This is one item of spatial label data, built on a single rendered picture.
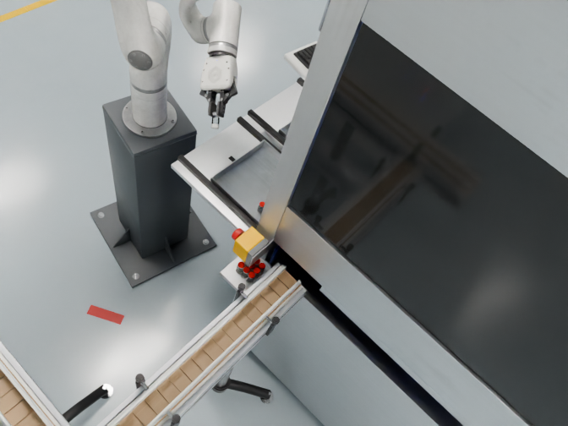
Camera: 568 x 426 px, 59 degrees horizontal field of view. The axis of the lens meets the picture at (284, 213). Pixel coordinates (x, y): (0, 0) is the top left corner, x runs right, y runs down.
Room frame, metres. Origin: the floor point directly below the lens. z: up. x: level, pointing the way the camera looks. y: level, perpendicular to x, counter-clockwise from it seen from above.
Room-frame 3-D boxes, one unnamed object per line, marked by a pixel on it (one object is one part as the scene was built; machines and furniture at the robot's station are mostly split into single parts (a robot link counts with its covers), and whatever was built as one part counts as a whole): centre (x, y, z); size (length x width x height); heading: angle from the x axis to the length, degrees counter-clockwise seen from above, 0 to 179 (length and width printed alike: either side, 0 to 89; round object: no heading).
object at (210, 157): (1.16, 0.06, 0.87); 0.70 x 0.48 x 0.02; 156
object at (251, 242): (0.70, 0.06, 1.00); 0.08 x 0.07 x 0.07; 66
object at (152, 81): (1.14, 0.59, 1.16); 0.19 x 0.12 x 0.24; 15
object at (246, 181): (0.98, 0.06, 0.90); 0.34 x 0.26 x 0.04; 66
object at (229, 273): (0.67, 0.03, 0.87); 0.14 x 0.13 x 0.02; 66
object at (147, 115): (1.11, 0.58, 0.95); 0.19 x 0.19 x 0.18
